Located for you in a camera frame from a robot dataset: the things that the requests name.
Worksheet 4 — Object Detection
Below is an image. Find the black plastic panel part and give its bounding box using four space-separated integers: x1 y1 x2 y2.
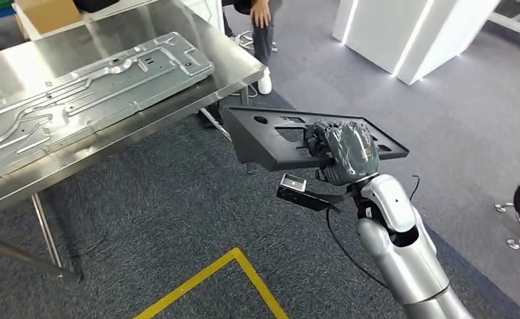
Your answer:
221 106 410 173

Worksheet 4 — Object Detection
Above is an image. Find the stainless steel workbench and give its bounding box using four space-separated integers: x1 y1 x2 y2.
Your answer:
0 0 266 284

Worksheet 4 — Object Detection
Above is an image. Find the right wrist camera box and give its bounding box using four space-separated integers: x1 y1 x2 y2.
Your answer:
276 173 345 213

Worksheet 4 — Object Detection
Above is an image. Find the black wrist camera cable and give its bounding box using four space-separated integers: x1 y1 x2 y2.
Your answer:
325 207 390 290

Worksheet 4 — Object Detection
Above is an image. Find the standing person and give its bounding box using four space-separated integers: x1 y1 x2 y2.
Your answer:
221 0 284 96

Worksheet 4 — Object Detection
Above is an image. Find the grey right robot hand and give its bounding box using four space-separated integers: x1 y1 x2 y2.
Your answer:
304 120 381 187

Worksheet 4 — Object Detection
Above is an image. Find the stamped sheet metal panel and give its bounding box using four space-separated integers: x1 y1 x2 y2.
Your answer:
0 31 216 187

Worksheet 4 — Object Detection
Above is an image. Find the white lit display pillar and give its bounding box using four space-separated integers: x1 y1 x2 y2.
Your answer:
332 0 501 86

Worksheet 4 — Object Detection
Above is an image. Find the white side table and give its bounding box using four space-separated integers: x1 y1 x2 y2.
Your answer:
12 0 159 42

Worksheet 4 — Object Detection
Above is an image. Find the white table frame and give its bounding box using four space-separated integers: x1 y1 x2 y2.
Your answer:
487 0 520 54

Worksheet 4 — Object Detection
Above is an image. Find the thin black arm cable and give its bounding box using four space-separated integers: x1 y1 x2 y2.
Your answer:
408 174 422 202

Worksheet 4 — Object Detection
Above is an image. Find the brown cardboard box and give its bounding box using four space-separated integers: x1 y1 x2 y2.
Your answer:
15 0 84 36

